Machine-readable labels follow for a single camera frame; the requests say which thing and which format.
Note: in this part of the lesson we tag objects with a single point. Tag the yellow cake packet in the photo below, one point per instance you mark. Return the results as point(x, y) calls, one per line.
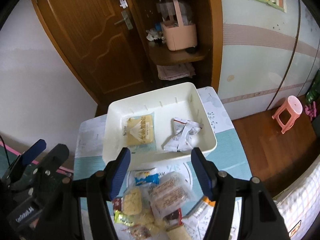
point(139, 132)

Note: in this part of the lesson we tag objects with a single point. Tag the clear packet beige biscuit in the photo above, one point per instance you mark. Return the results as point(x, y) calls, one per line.
point(132, 201)

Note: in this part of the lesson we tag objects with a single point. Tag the silver door handle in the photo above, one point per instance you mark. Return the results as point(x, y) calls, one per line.
point(125, 19)

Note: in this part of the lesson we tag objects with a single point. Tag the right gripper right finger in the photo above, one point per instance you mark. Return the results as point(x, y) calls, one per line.
point(220, 188)

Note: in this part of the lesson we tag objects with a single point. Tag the blue white snack packet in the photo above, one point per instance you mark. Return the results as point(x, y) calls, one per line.
point(141, 177)

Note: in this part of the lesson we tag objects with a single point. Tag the brown wooden door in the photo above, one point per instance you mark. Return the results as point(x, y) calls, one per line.
point(108, 60)

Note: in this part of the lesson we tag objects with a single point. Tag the clear packet printed wafers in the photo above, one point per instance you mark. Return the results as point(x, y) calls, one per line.
point(171, 194)

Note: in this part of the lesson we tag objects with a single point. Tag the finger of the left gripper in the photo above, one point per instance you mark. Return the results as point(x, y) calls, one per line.
point(17, 167)
point(40, 179)

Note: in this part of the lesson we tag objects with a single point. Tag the yellow green candy packet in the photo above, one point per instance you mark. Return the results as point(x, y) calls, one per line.
point(122, 218)

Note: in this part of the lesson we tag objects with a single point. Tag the folded cloth stack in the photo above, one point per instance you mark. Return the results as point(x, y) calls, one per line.
point(175, 72)

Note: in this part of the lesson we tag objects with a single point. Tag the white crumpled snack packet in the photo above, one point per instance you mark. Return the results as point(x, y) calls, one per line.
point(184, 130)

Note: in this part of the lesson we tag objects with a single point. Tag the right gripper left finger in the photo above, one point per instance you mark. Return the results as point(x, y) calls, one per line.
point(102, 187)

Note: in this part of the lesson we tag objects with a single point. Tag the white door hook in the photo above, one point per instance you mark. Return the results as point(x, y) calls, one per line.
point(123, 4)

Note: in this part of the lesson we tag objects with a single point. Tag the pink storage basket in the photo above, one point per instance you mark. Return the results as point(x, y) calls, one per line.
point(178, 36)

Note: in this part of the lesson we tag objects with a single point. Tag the white plush toy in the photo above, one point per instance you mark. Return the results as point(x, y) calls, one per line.
point(153, 35)

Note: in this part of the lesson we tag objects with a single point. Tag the pink plastic stool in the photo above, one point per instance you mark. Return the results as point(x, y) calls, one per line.
point(291, 105)

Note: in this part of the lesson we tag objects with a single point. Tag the teal striped table mat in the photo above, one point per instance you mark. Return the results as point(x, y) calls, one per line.
point(228, 156)

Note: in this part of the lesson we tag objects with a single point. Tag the long beige cracker packet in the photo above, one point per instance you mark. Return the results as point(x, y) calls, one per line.
point(178, 233)

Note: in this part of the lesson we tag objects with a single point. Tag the orange white snack packet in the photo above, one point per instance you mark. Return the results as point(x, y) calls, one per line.
point(200, 214)

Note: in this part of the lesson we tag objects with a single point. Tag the white plastic bin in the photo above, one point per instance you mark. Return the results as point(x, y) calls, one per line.
point(177, 101)

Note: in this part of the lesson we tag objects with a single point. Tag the red snack packet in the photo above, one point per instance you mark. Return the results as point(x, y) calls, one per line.
point(117, 204)

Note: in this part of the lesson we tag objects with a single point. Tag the wooden corner shelf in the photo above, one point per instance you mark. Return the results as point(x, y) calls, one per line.
point(147, 15)

